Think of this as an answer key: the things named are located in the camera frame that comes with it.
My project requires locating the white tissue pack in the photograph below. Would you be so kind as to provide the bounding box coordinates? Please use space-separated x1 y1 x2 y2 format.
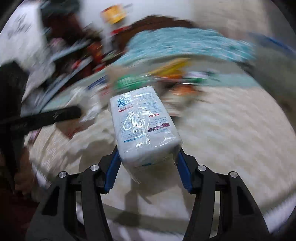
110 86 183 183

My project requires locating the green wrapper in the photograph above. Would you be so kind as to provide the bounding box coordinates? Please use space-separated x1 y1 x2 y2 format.
114 75 151 92

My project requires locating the yellow snack bag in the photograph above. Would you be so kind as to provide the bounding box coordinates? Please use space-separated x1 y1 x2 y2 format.
148 57 191 77

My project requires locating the teal patterned quilt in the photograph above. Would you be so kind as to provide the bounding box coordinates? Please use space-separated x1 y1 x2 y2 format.
114 27 254 65

